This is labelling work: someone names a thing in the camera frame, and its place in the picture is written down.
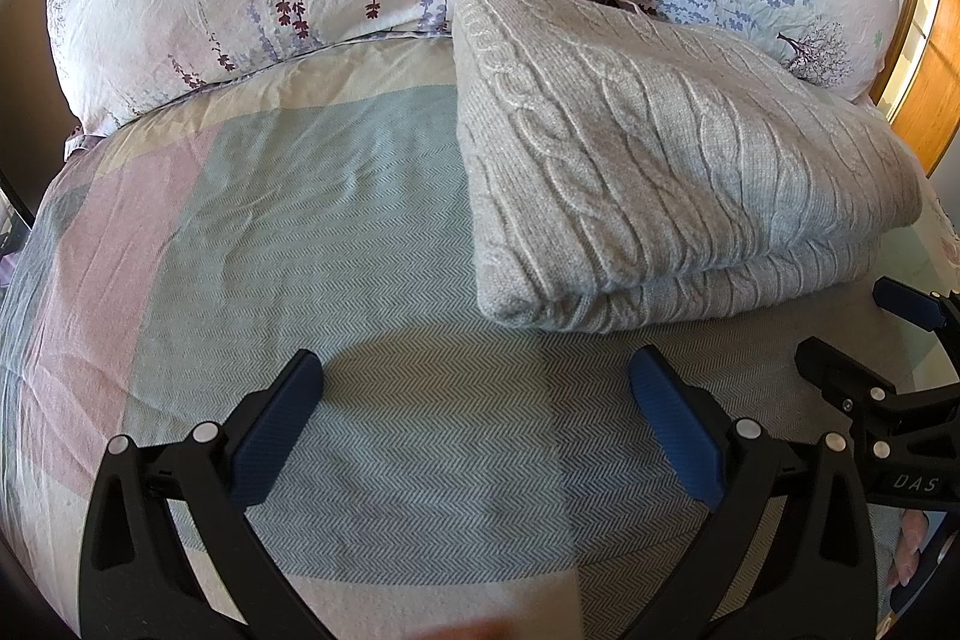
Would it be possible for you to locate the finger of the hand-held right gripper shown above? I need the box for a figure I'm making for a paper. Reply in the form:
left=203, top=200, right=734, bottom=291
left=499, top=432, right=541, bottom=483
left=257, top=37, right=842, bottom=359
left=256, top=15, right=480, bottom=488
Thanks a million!
left=872, top=278, right=960, bottom=356
left=796, top=338, right=960, bottom=455

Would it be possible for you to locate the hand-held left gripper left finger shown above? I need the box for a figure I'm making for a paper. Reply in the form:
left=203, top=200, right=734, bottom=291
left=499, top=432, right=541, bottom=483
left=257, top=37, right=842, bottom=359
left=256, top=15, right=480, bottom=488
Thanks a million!
left=79, top=349, right=325, bottom=640

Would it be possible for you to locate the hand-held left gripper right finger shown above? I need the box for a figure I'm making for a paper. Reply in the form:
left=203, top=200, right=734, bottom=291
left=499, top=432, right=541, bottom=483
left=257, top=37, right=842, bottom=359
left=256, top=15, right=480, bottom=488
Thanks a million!
left=622, top=345, right=880, bottom=640

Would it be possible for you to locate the grey cable-knit sweater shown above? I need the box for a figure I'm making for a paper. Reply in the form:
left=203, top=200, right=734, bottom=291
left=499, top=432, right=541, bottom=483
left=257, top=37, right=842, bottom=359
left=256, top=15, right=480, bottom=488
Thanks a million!
left=450, top=0, right=923, bottom=336

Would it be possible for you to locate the white floral bedsheet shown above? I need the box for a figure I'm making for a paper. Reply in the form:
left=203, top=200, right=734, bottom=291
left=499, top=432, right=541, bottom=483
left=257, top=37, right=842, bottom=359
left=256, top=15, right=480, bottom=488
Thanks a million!
left=874, top=175, right=960, bottom=401

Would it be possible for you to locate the pastel checked blanket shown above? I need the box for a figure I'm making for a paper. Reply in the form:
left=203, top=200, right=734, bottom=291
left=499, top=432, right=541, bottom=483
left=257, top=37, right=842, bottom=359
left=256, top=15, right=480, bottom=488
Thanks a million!
left=0, top=29, right=960, bottom=640

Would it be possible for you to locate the wooden headboard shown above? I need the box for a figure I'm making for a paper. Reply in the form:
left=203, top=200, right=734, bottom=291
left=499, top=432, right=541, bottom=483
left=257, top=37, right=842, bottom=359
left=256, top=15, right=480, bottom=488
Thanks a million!
left=870, top=0, right=960, bottom=180

